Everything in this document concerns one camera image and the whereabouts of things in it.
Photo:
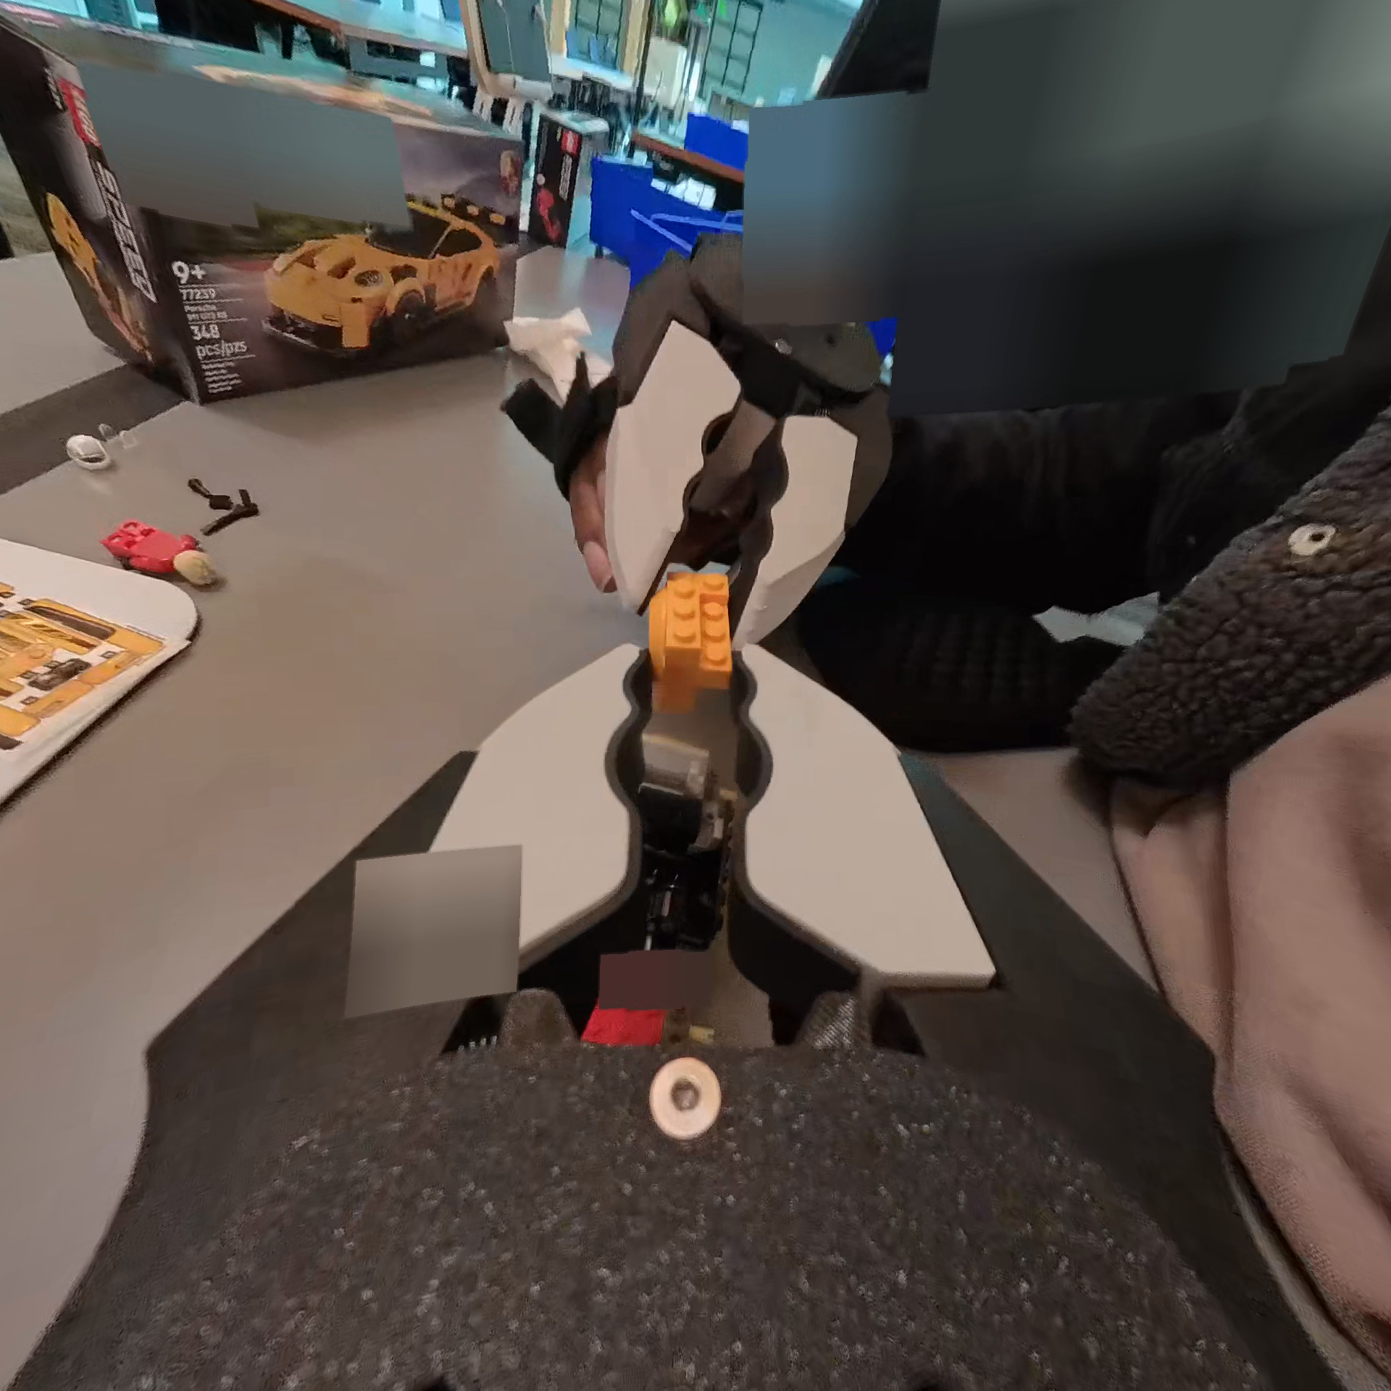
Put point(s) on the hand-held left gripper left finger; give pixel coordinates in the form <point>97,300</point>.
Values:
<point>554,782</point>

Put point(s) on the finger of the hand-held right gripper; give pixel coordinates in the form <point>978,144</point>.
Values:
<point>653,455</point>
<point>816,500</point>

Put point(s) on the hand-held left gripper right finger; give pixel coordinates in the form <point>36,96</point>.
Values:
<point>870,858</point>

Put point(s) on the partly built brick car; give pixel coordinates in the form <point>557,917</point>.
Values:
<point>680,858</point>

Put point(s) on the orange toy brick assembly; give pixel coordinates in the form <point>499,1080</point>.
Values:
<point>691,641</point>

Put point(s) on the grey desk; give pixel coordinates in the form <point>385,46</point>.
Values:
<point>327,674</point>

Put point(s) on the person's right hand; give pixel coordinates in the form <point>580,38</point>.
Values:
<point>587,510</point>

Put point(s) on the crumpled white paper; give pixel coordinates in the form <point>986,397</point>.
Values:
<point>554,336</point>

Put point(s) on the black toy set box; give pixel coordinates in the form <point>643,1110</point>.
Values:
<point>561,179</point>

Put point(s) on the yellow car toy set box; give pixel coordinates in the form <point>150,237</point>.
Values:
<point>327,282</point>

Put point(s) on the person's beige hoodie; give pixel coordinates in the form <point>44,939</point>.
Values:
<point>1283,924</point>

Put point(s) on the small black toy pieces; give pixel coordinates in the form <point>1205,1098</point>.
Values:
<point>223,505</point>

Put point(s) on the person's black fleece jacket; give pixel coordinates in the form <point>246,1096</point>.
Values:
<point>1249,641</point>

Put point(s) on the white tray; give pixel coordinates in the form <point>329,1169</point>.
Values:
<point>142,619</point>

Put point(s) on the red brick with wheel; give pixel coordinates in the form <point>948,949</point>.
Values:
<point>153,548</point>

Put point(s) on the orange sticker sheet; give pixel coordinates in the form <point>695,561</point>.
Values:
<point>65,662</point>

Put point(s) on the small clear toy piece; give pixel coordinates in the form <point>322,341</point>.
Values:
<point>118,437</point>

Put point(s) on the small white toy piece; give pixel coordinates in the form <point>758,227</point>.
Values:
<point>90,450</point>

